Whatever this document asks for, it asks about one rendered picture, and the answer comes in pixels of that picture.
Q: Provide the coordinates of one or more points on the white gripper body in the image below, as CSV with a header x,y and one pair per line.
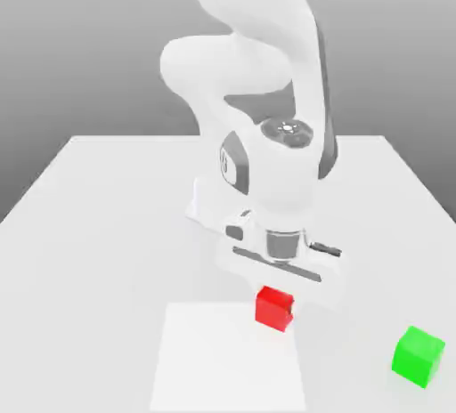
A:
x,y
285,279

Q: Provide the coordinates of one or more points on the small red cube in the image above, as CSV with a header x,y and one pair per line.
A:
x,y
272,309

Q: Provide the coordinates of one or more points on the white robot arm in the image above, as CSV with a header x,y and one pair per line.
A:
x,y
249,64

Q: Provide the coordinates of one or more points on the small green cube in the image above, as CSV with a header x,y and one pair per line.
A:
x,y
416,357

